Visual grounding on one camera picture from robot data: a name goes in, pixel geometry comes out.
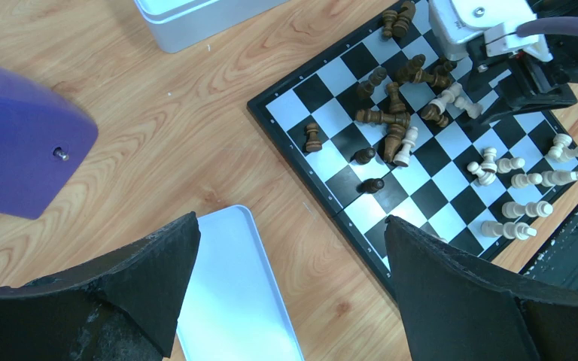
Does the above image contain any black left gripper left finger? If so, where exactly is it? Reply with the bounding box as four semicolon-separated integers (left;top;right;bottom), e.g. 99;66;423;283
0;212;201;360

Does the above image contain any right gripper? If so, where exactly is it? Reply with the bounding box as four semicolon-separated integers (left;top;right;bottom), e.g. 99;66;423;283
466;0;578;126

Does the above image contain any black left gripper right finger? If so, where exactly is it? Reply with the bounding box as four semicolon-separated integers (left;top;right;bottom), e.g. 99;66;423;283
385;216;578;360

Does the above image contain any black white chessboard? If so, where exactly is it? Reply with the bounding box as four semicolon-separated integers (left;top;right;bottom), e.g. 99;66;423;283
248;1;578;292

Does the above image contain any white king lying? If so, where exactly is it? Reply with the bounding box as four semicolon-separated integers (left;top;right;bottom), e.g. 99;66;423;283
481;220;537;241

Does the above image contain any white box lid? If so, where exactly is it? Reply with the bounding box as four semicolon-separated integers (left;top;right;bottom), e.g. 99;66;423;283
177;205;304;360

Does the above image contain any purple metronome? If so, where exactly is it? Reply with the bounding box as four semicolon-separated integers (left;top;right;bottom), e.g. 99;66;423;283
0;67;99;220

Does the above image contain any white rectangular box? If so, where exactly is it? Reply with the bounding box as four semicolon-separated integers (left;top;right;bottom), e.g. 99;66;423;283
135;0;284;53

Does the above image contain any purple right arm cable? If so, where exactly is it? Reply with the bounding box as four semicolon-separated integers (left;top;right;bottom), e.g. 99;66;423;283
516;16;578;44

